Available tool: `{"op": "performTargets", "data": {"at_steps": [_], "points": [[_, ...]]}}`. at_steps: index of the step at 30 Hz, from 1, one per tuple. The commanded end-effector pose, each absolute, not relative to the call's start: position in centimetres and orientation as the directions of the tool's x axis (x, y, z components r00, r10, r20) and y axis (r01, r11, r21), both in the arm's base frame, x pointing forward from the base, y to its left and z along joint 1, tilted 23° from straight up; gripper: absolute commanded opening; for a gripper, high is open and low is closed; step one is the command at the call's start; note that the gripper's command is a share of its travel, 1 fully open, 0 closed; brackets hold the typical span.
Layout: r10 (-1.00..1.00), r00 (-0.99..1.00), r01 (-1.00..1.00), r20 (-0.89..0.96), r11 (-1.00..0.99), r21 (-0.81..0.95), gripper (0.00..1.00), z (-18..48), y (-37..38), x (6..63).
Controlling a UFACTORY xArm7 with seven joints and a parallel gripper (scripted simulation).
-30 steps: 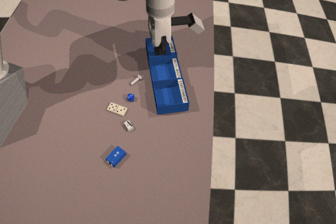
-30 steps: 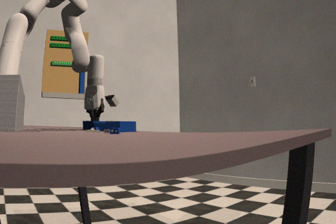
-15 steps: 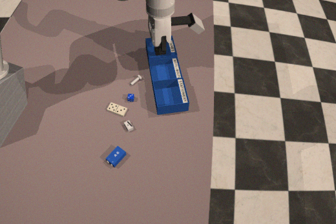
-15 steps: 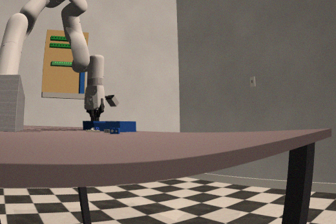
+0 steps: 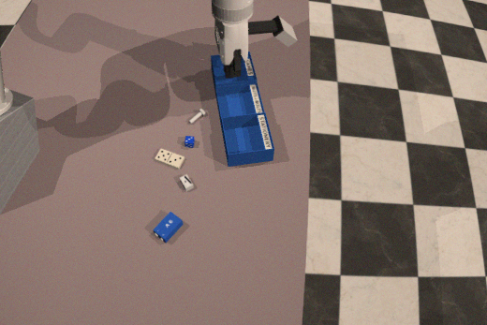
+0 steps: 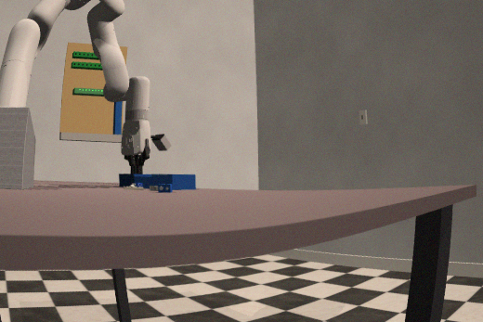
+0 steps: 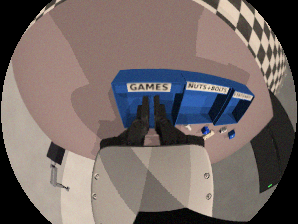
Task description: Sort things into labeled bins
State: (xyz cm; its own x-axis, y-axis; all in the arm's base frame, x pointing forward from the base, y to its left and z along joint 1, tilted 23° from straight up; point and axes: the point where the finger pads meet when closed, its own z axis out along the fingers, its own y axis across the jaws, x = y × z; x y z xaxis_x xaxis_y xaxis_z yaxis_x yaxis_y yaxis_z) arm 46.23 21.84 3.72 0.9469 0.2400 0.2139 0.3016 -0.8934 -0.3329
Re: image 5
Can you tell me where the cream domino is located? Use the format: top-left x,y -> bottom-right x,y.
155,149 -> 184,169

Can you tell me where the blue die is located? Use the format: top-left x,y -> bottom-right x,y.
184,136 -> 195,148

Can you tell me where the blue three-compartment bin rack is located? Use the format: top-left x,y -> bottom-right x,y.
211,52 -> 274,167

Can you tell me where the grey metal bolt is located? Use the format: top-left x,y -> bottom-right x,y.
188,109 -> 205,124

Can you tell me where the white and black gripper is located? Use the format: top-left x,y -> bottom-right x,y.
212,12 -> 253,79

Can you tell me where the blue nine-volt battery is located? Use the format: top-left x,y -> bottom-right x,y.
153,212 -> 183,243

